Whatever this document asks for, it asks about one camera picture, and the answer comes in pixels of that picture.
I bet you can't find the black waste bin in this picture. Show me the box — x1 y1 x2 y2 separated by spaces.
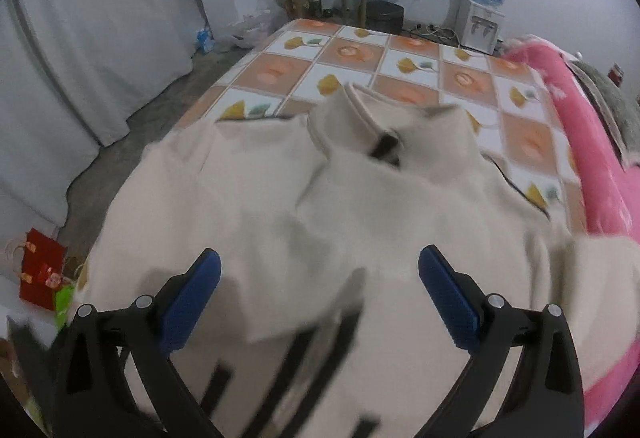
365 0 405 33

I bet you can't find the cream zip jacket black trim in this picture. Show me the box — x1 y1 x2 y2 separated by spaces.
82 83 640 438

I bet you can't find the red gift bag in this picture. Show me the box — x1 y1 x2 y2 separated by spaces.
19 228 67 311

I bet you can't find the pink blanket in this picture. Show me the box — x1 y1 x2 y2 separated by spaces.
502 36 640 438

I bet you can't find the white water dispenser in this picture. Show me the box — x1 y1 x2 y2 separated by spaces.
455 0 505 53

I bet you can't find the grey cloth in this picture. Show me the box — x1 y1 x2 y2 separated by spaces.
572 61 640 164

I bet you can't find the white curtain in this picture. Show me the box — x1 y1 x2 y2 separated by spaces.
0 0 208 229

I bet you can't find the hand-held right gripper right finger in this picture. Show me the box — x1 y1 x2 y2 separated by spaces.
418 245 586 438

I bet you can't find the white plastic bag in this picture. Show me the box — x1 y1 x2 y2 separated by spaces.
232 0 286 50

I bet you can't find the green paper bag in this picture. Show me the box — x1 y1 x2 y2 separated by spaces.
54 283 76 329

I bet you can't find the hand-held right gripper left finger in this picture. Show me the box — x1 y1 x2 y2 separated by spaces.
52 248 223 438

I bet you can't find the power strip with cables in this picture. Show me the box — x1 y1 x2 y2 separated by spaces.
405 22 458 44

